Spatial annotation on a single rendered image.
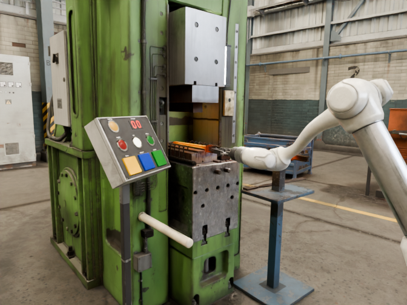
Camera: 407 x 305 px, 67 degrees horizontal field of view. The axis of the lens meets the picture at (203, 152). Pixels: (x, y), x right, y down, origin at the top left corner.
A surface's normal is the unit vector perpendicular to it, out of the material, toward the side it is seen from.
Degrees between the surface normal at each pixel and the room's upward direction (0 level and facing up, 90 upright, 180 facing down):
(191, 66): 90
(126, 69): 89
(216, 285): 90
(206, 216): 90
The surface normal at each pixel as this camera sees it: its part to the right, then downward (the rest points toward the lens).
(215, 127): -0.76, 0.09
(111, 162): -0.42, 0.13
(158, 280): 0.64, 0.13
